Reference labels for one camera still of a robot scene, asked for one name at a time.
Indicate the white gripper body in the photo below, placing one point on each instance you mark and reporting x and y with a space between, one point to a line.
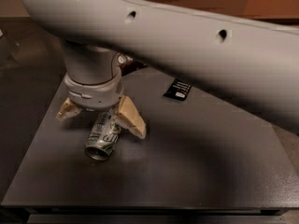
93 93

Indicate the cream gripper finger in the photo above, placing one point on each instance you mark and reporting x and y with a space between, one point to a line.
127 116
68 110

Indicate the silver green 7up can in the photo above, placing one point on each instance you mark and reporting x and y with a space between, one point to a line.
103 138

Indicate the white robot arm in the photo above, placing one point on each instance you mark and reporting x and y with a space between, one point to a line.
251 64

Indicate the brown cream chip bag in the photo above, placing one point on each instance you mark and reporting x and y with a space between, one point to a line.
129 65

